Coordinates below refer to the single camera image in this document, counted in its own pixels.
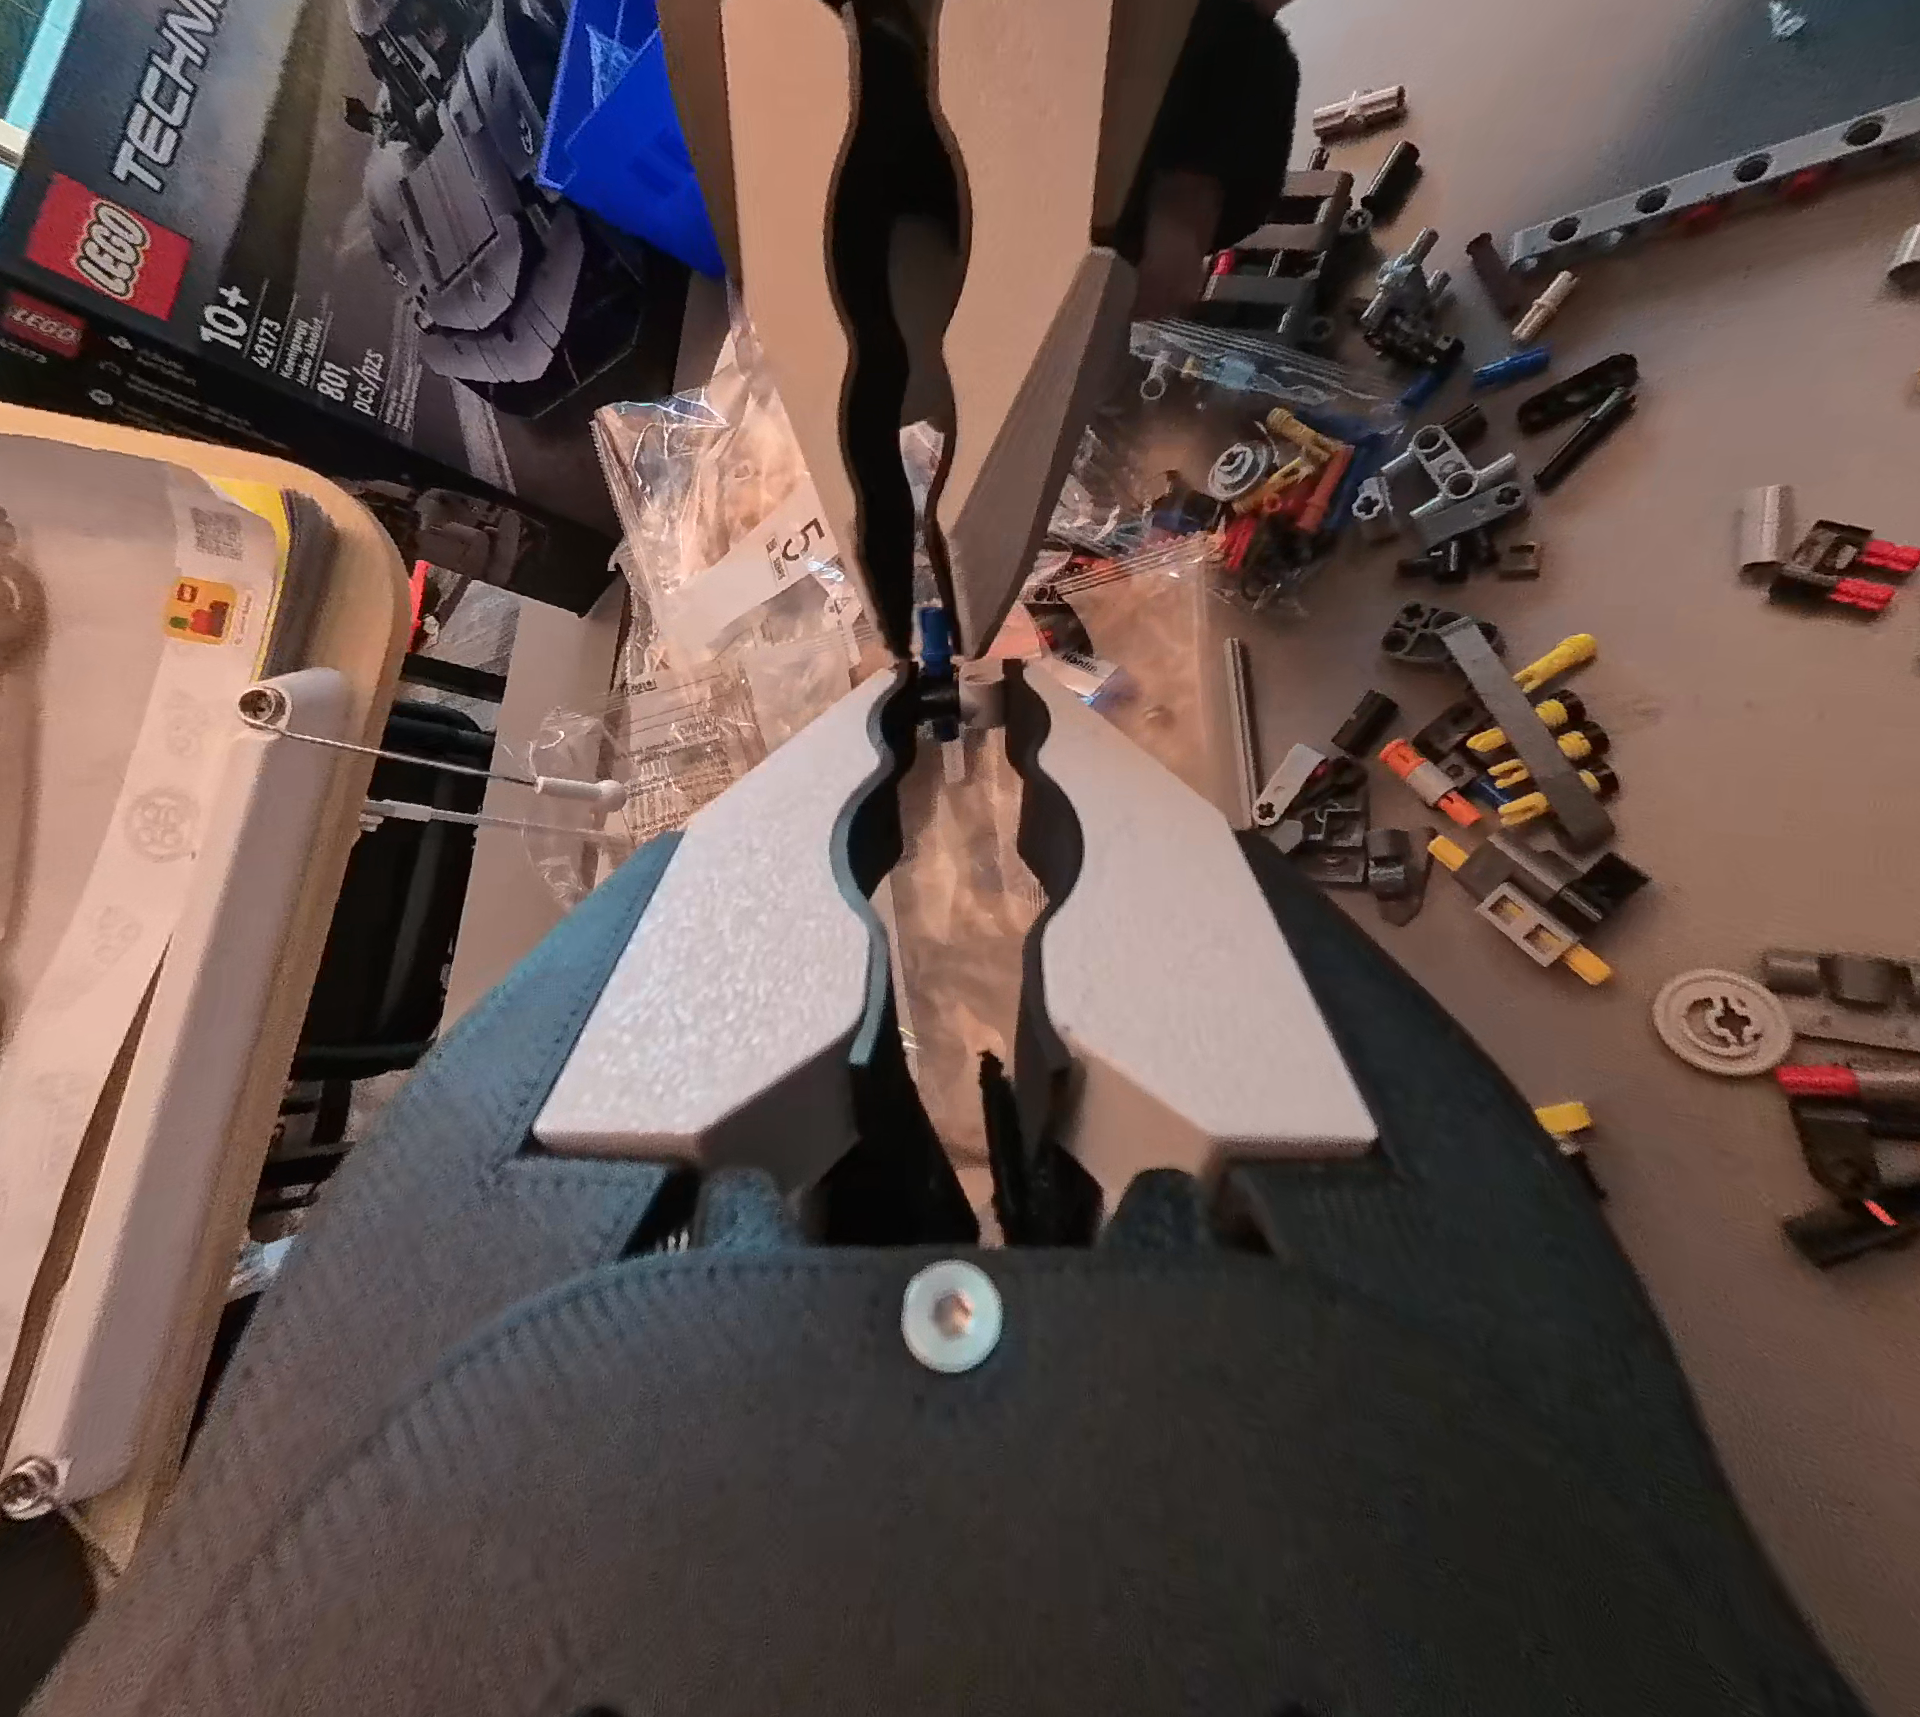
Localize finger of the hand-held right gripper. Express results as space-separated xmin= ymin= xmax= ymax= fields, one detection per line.
xmin=918 ymin=0 xmax=1146 ymax=666
xmin=716 ymin=0 xmax=921 ymax=666

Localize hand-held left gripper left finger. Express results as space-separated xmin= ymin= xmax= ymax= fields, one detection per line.
xmin=529 ymin=666 xmax=910 ymax=1209

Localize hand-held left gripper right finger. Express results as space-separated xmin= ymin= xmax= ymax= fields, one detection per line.
xmin=1002 ymin=660 xmax=1382 ymax=1209

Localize clear bag with printed warnings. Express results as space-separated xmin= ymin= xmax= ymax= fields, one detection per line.
xmin=529 ymin=637 xmax=847 ymax=913

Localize grey toy frame assembly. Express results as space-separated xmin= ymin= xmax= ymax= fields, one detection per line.
xmin=1200 ymin=167 xmax=1363 ymax=340

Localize small clear bag toy pieces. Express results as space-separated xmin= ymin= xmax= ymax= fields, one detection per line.
xmin=876 ymin=299 xmax=1429 ymax=1149

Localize pile of small toy pieces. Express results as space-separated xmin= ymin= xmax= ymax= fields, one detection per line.
xmin=1141 ymin=404 xmax=1406 ymax=619

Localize large dark toy set box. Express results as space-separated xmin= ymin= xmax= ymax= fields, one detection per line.
xmin=0 ymin=0 xmax=710 ymax=619

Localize toy set instruction booklet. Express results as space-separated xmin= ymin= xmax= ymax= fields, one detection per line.
xmin=0 ymin=457 xmax=345 ymax=1149

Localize blue plastic bin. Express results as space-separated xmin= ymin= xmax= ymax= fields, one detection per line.
xmin=541 ymin=0 xmax=735 ymax=282

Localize clear plastic bag white label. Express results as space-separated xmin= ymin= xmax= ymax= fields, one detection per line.
xmin=592 ymin=365 xmax=906 ymax=702

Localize orange and grey toy pin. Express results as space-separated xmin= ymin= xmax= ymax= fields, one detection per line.
xmin=1376 ymin=739 xmax=1482 ymax=828

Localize grey black toy block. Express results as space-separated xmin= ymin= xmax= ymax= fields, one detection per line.
xmin=1425 ymin=833 xmax=1654 ymax=989

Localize black and yellow toy pin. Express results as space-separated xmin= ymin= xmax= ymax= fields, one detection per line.
xmin=1533 ymin=1099 xmax=1607 ymax=1195

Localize dark toy beam yellow pins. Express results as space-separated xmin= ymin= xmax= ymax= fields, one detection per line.
xmin=1417 ymin=629 xmax=1627 ymax=851

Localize short grey toy beam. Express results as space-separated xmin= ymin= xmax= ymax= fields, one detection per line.
xmin=1381 ymin=605 xmax=1507 ymax=673

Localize wooden book stand white legs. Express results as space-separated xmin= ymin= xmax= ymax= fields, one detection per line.
xmin=0 ymin=404 xmax=632 ymax=1590

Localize grey round toy pulley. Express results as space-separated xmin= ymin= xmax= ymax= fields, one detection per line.
xmin=1654 ymin=966 xmax=1800 ymax=1079

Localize cluster of grey toy connectors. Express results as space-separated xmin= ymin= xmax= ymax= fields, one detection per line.
xmin=1350 ymin=418 xmax=1536 ymax=580

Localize short black toy beam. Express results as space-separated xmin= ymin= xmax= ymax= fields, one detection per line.
xmin=1514 ymin=352 xmax=1644 ymax=436

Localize red and grey toy pins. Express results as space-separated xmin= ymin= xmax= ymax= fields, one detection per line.
xmin=1774 ymin=1060 xmax=1920 ymax=1113

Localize long white toy beam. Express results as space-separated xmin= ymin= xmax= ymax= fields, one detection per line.
xmin=1507 ymin=87 xmax=1920 ymax=276

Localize black toy piece red stripe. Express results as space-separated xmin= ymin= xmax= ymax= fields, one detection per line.
xmin=1782 ymin=1105 xmax=1920 ymax=1270

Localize black toy piece red pins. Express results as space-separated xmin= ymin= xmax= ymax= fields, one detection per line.
xmin=1770 ymin=521 xmax=1920 ymax=619

